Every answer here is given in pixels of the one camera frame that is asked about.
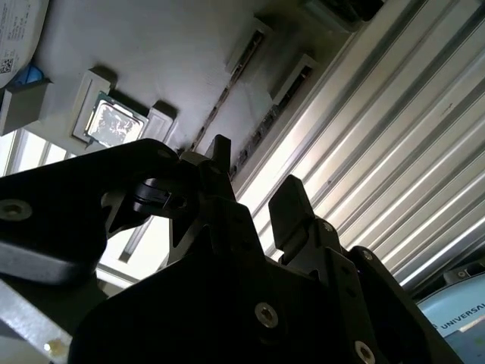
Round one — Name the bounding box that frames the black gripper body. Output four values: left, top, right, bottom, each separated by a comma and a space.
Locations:
67, 227, 368, 364

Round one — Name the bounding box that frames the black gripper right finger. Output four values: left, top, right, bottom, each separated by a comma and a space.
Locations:
268, 174, 465, 364

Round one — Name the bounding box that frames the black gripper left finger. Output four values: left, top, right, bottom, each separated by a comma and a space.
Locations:
0, 134, 266, 286

